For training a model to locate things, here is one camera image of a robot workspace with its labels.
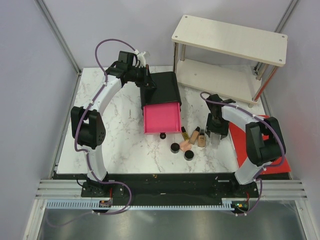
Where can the pink top drawer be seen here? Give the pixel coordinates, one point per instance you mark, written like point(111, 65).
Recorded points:
point(162, 118)

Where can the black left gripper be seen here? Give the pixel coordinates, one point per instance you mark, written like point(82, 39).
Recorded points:
point(147, 80)

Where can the black round jar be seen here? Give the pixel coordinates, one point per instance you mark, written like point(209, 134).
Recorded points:
point(175, 148)
point(189, 155)

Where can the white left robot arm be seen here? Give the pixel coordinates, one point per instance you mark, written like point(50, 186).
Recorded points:
point(88, 129)

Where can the white two-tier shelf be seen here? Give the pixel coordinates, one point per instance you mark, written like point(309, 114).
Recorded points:
point(226, 59)

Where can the black drawer cabinet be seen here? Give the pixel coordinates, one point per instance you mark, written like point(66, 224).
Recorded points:
point(166, 90)

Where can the white cable duct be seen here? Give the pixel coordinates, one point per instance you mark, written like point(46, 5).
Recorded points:
point(97, 204)

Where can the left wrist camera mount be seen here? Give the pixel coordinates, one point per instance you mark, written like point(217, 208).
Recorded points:
point(141, 58)

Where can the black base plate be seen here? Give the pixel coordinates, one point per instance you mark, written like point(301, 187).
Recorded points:
point(175, 188)

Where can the beige foundation tube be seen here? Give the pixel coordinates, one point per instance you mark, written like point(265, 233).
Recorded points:
point(194, 135)

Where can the red board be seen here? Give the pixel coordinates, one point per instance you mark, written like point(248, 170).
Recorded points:
point(256, 146)

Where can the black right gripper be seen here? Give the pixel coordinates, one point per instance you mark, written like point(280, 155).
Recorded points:
point(223, 131)

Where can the gold black lipstick case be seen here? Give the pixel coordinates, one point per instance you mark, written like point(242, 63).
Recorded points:
point(184, 133)

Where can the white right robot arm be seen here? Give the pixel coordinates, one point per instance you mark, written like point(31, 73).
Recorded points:
point(234, 113)

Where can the beige foundation bottle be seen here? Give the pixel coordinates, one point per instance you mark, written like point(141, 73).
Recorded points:
point(201, 141)

